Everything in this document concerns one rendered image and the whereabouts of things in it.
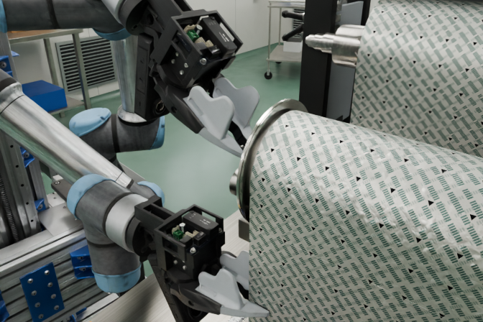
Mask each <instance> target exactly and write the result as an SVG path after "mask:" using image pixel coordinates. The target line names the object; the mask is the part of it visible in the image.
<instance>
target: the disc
mask: <svg viewBox="0 0 483 322"><path fill-rule="evenodd" d="M294 110H296V111H302V112H305V113H308V111H307V109H306V107H305V106H304V105H303V104H302V103H301V102H299V101H298V100H295V99H291V98H288V99H284V100H281V101H279V102H277V103H276V104H275V105H273V106H272V107H271V108H269V109H268V110H267V111H266V112H265V113H264V115H263V116H262V117H261V118H260V120H259V121H258V122H257V124H256V125H255V127H254V128H253V130H252V133H251V134H250V136H249V138H248V140H247V143H246V145H245V147H244V151H243V153H242V156H241V160H240V163H239V169H238V173H237V179H236V199H237V203H238V207H239V210H240V213H241V215H242V216H243V218H244V219H245V220H246V221H247V222H249V203H250V193H249V178H250V172H251V168H252V163H253V160H254V156H255V154H256V151H257V148H258V146H259V143H260V142H261V141H262V138H263V136H264V135H265V133H266V132H267V130H268V129H269V128H270V127H271V126H272V125H273V124H274V123H275V122H276V121H277V120H278V119H279V118H280V117H281V116H282V115H283V114H285V113H287V112H289V111H294Z"/></svg>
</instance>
